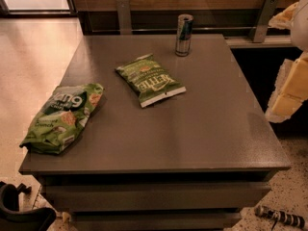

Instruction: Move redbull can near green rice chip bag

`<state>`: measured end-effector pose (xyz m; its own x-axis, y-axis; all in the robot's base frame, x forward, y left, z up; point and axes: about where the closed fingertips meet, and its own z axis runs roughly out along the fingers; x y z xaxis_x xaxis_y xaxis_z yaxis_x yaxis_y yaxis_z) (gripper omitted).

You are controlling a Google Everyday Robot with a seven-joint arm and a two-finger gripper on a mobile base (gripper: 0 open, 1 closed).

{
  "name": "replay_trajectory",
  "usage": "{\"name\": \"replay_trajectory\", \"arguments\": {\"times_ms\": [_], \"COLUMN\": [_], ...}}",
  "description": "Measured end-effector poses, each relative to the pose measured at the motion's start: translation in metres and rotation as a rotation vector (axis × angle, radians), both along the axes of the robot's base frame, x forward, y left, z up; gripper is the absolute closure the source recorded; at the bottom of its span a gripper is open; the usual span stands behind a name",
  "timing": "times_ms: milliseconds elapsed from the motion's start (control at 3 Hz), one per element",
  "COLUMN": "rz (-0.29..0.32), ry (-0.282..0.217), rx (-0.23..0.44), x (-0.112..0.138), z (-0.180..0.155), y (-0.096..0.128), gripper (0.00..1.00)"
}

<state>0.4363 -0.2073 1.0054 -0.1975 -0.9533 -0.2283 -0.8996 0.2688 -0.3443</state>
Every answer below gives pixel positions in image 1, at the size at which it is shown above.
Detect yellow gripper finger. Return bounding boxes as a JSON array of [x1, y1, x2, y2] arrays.
[[269, 2, 298, 30], [265, 53, 308, 123]]

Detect redbull can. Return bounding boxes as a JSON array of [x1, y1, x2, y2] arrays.
[[175, 13, 193, 57]]

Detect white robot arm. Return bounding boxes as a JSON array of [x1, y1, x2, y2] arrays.
[[265, 0, 308, 123]]

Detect green Kettle chip bag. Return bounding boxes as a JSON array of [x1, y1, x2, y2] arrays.
[[115, 54, 186, 108]]

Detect green rice chip bag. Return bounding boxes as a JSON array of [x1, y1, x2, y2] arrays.
[[20, 83, 104, 155]]

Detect grey drawer cabinet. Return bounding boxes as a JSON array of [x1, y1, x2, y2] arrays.
[[20, 35, 290, 231]]

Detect black white striped tool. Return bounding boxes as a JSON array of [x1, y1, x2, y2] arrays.
[[254, 205, 308, 231]]

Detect black chair base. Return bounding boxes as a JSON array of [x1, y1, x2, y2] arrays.
[[0, 181, 56, 231]]

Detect right metal bracket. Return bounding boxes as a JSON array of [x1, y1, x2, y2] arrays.
[[249, 0, 279, 43]]

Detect metal bracket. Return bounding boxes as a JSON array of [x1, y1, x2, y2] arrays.
[[116, 0, 132, 35], [249, 0, 279, 43]]

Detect left metal bracket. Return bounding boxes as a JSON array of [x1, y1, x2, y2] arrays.
[[116, 0, 132, 35]]

